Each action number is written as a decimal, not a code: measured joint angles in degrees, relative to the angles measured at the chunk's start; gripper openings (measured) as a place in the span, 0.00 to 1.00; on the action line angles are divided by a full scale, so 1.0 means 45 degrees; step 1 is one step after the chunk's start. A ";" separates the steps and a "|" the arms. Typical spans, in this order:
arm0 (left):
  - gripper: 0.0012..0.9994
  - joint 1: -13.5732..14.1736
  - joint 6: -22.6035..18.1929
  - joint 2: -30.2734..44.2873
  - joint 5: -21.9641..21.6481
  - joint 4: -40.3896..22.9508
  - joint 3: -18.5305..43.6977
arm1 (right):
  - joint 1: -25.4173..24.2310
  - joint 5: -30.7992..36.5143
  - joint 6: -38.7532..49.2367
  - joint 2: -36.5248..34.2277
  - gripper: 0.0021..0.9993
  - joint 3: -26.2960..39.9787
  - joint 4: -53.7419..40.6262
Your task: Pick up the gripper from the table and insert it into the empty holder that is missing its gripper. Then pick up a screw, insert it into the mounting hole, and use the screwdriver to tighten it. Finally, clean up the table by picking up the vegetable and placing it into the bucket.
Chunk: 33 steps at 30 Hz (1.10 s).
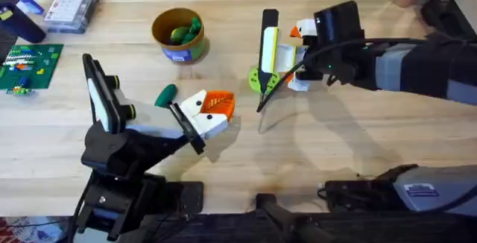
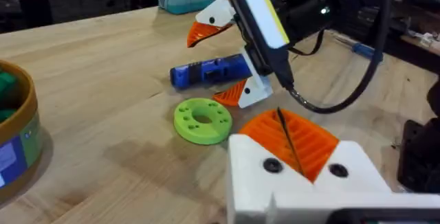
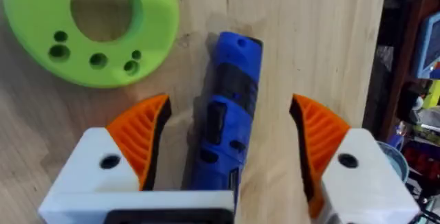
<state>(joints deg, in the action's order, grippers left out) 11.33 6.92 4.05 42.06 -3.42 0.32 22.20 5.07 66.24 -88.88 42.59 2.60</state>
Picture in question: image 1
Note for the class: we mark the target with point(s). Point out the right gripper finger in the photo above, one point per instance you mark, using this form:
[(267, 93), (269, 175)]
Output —
[(307, 27), (300, 85)]

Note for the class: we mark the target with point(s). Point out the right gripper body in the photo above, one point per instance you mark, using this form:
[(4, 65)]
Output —
[(346, 64)]

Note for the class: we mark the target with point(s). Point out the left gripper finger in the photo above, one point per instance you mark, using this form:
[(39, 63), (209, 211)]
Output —
[(218, 103), (212, 125)]

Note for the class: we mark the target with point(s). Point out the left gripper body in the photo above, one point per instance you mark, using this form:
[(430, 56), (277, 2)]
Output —
[(160, 122)]

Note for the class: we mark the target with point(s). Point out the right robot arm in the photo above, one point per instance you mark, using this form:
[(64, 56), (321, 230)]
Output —
[(428, 69)]

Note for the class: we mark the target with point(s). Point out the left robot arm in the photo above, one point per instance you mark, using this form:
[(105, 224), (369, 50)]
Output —
[(112, 202)]

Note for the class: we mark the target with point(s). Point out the green toy vegetable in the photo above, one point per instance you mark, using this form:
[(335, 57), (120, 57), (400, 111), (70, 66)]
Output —
[(165, 96)]

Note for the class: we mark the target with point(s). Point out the white block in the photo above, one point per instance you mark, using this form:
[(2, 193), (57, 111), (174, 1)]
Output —
[(285, 58)]

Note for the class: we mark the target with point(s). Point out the right wrist upright black plate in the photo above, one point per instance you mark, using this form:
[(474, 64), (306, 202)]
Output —
[(339, 23)]

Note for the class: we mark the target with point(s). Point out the wrist upright black plate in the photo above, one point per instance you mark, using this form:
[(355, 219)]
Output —
[(339, 23), (97, 94)]

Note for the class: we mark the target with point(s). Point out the green disc with holes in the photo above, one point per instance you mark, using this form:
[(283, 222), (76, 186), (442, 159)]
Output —
[(254, 79)]

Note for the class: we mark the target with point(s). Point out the brown tub with green toys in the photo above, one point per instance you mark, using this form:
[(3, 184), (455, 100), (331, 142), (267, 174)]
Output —
[(179, 49)]

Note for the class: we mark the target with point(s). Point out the left wrist upright black plate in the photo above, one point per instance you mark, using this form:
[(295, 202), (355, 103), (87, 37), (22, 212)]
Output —
[(97, 94)]

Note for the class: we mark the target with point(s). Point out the green board with toy blocks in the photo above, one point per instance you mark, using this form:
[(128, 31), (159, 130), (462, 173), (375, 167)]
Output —
[(28, 66)]

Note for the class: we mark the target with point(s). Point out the clear plastic parts box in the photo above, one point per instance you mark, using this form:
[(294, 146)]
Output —
[(71, 8)]

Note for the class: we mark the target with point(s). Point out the dark blue cylinder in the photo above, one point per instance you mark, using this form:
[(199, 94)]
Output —
[(20, 25)]

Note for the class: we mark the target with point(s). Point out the black stand post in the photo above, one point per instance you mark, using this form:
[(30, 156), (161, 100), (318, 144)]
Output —
[(274, 209)]

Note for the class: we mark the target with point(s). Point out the black rail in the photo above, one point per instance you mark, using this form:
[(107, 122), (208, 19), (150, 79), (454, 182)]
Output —
[(372, 230)]

